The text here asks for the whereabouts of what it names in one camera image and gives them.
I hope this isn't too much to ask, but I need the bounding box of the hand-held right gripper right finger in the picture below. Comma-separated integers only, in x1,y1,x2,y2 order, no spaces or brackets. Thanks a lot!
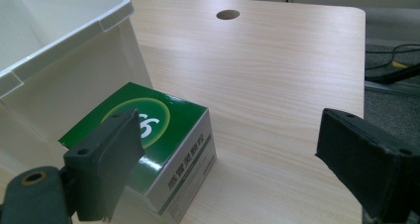
315,107,420,224

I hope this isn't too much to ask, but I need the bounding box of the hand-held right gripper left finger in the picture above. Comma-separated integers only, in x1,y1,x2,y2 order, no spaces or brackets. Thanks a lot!
62,108,146,223

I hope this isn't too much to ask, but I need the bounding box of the white plastic bin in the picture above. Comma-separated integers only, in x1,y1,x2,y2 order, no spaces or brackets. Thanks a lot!
0,0,155,185

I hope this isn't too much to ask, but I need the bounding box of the green and white medicine box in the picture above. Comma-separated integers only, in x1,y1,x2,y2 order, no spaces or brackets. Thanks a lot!
58,81,218,224

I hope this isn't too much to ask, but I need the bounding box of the black cable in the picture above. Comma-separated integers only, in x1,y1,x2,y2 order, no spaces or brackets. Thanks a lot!
365,44,420,71

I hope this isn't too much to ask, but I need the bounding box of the black bar with yellow tag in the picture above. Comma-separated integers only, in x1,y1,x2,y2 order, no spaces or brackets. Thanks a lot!
365,60,420,85

